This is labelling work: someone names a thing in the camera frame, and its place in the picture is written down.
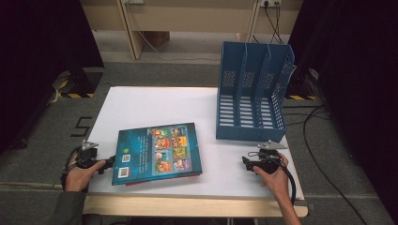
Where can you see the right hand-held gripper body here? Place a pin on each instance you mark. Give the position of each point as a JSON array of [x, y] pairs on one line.
[[270, 161]]

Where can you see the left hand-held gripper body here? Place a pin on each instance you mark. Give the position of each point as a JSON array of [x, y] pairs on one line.
[[87, 154]]

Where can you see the blue picture book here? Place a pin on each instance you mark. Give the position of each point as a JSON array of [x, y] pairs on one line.
[[137, 150]]

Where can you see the blue plastic file rack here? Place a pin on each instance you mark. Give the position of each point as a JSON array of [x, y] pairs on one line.
[[250, 131]]

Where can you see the person's right hand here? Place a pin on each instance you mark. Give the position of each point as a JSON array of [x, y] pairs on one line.
[[278, 182]]

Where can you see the person's left hand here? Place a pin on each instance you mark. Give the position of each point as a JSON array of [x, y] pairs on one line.
[[78, 178]]

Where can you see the black stand base striped tape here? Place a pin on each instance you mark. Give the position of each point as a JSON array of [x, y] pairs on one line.
[[81, 84], [302, 92]]

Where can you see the white table cover sheet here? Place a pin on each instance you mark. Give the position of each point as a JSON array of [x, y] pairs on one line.
[[156, 103]]

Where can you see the dark curtain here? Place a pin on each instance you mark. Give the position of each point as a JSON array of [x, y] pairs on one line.
[[34, 62], [359, 78]]

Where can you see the brown cardboard box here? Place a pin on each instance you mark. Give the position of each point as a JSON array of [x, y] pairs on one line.
[[158, 38]]

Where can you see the beige wooden desk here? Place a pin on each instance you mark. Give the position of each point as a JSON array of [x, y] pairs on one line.
[[187, 15]]

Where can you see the white wall socket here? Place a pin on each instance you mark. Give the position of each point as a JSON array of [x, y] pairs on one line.
[[271, 2]]

